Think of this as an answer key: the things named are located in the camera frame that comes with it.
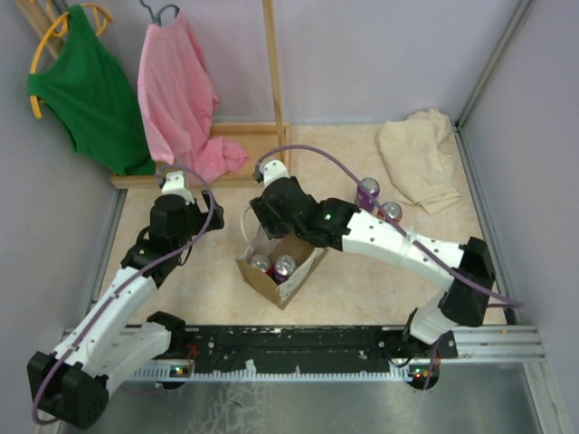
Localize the brown canvas bag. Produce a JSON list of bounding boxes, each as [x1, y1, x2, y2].
[[235, 206, 327, 310]]

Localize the silver-top can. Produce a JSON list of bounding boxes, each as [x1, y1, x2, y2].
[[250, 254, 271, 274]]

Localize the purple Fanta can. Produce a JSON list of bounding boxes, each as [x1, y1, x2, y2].
[[355, 177, 380, 213]]

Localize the red Coca-Cola can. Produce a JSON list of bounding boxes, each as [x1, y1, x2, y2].
[[377, 202, 403, 222]]

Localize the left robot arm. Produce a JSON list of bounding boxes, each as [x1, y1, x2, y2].
[[27, 189, 224, 429]]

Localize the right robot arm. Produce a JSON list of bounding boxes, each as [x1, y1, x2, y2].
[[250, 176, 495, 358]]

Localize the wooden clothes rack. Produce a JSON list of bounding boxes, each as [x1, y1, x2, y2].
[[16, 1, 290, 186]]

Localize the pink t-shirt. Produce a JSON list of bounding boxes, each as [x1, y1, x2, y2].
[[137, 12, 249, 182]]

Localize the beige folded cloth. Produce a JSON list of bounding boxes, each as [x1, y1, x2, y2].
[[377, 108, 460, 215]]

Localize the green tank top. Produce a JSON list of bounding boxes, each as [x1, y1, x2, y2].
[[27, 4, 156, 175]]

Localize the grey clothes hanger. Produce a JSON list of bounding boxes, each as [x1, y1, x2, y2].
[[139, 0, 180, 26]]

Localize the yellow clothes hanger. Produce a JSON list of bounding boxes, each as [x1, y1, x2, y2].
[[29, 1, 113, 119]]

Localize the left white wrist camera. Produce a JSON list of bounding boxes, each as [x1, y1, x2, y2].
[[156, 171, 195, 203]]

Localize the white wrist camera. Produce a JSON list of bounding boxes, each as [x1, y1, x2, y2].
[[252, 160, 290, 187], [156, 171, 195, 203]]

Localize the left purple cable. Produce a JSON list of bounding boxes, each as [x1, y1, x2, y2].
[[30, 165, 214, 424]]

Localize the purple cable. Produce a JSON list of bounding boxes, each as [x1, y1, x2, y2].
[[252, 144, 525, 394], [30, 165, 214, 424]]

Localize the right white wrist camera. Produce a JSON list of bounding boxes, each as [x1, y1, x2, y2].
[[252, 160, 290, 187]]

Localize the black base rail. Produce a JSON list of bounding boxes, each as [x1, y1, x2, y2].
[[156, 325, 458, 388]]

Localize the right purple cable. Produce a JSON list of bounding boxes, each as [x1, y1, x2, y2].
[[252, 144, 525, 394]]

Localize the aluminium frame rail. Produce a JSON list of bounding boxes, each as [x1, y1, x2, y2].
[[61, 325, 546, 385]]

